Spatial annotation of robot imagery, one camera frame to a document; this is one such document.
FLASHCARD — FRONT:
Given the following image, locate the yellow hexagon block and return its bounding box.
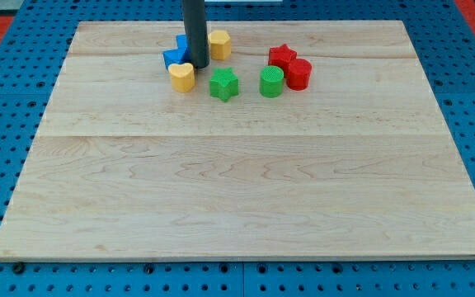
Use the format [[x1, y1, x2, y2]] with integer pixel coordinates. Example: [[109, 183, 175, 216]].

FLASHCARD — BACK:
[[208, 30, 232, 60]]

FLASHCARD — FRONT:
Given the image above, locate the blue triangle block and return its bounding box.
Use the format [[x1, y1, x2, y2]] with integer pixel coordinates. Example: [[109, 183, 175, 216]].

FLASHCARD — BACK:
[[162, 48, 191, 69]]

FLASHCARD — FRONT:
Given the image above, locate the green star block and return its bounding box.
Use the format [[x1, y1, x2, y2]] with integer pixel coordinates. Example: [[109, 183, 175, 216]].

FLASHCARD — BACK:
[[209, 68, 239, 102]]

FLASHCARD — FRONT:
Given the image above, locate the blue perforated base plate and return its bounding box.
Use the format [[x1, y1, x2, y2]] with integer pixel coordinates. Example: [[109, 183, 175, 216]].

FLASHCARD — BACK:
[[0, 1, 475, 296]]

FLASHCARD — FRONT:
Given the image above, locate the light wooden board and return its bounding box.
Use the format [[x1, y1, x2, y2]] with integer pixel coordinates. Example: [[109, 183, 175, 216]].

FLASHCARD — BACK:
[[0, 21, 475, 262]]

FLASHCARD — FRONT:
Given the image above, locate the red cylinder block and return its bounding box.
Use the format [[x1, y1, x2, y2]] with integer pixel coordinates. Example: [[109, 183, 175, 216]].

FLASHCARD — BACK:
[[286, 59, 313, 91]]

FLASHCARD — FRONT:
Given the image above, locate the blue cube block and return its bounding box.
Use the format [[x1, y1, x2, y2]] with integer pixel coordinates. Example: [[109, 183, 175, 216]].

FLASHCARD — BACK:
[[176, 34, 188, 50]]

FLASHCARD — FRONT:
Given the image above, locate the green cylinder block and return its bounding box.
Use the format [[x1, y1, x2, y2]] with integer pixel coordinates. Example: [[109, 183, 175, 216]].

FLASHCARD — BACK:
[[259, 65, 284, 98]]

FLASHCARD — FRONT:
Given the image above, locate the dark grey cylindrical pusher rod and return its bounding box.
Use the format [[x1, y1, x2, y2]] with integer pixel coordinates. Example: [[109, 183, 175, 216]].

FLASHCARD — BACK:
[[181, 0, 209, 68]]

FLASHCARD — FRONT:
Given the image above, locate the yellow heart block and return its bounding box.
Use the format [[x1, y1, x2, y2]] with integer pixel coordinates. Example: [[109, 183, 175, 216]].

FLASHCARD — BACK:
[[167, 63, 195, 93]]

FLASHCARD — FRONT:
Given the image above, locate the red star block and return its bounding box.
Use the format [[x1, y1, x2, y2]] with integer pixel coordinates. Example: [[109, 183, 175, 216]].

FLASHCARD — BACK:
[[268, 44, 297, 73]]

